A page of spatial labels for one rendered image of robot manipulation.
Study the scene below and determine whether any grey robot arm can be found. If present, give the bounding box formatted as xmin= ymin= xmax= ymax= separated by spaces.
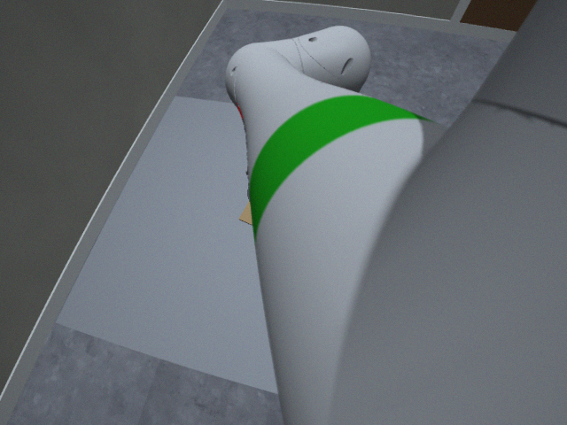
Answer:
xmin=225 ymin=0 xmax=567 ymax=425

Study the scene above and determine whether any tan flat mat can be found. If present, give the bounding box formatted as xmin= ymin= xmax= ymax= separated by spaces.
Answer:
xmin=239 ymin=200 xmax=252 ymax=225

